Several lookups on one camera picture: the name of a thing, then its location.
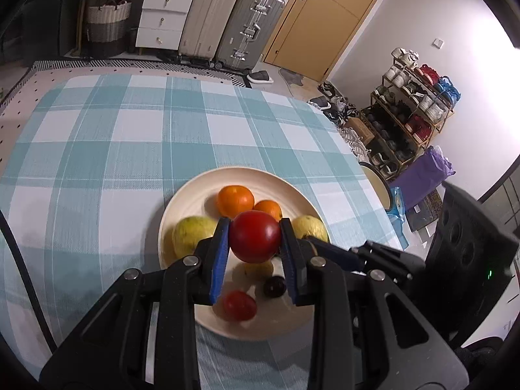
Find large red tomato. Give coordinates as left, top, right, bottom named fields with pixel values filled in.
left=229, top=210, right=282, bottom=264

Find black cable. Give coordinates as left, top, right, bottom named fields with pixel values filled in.
left=0, top=211, right=58, bottom=354

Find blue plastic bag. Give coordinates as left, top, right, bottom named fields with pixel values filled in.
left=388, top=187, right=407, bottom=228

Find dark glass cabinet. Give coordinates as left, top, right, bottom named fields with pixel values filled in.
left=0, top=0, right=78, bottom=61

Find cream round plate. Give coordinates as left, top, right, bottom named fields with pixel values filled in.
left=158, top=167, right=329, bottom=341

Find pile of shoes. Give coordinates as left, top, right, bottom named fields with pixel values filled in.
left=309, top=82, right=358, bottom=124

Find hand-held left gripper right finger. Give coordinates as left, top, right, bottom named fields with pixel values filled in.
left=279, top=218, right=470, bottom=390

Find dark plum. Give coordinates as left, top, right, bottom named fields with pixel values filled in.
left=263, top=275, right=287, bottom=299

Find cardboard box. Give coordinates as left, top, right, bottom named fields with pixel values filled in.
left=344, top=117, right=375, bottom=147

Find small orange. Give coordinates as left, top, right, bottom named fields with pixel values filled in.
left=253, top=199, right=283, bottom=222

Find small yellow-brown fruit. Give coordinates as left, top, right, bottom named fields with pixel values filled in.
left=243, top=261, right=275, bottom=280

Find white drawer cabinet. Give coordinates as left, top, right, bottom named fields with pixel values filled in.
left=73, top=0, right=200, bottom=55

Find silver suitcase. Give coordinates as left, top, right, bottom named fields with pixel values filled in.
left=214, top=0, right=286, bottom=71

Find small yellow guava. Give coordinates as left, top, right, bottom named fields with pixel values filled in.
left=292, top=215, right=329, bottom=244

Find beige suitcase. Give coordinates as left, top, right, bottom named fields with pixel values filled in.
left=178, top=0, right=244, bottom=68

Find wooden door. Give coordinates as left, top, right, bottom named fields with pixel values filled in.
left=264, top=0, right=397, bottom=84

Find purple bag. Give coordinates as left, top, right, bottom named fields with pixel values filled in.
left=392, top=146, right=456, bottom=210

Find grey floor mat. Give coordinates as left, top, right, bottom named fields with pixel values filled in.
left=279, top=68, right=306, bottom=88

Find large yellow guava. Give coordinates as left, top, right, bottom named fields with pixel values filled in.
left=172, top=216, right=220, bottom=258

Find round cream stool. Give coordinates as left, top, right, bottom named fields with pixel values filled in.
left=359, top=162, right=393, bottom=212

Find blue white checked tablecloth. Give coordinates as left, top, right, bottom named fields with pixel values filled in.
left=0, top=74, right=409, bottom=390

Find dark patterned doormat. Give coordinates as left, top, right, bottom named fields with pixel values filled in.
left=406, top=189, right=443, bottom=232

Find large orange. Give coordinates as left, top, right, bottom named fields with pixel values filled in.
left=216, top=185, right=255, bottom=219

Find small red tomato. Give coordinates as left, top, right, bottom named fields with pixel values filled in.
left=221, top=290, right=257, bottom=322

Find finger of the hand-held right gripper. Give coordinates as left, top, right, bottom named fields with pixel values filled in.
left=305, top=236, right=362, bottom=271
left=350, top=240, right=407, bottom=267

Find wicker basket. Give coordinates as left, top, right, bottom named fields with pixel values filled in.
left=83, top=0, right=133, bottom=59

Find wooden shoe rack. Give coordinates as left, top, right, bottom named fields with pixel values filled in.
left=359, top=47, right=462, bottom=179

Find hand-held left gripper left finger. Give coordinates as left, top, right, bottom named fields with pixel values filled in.
left=38, top=217, right=232, bottom=390

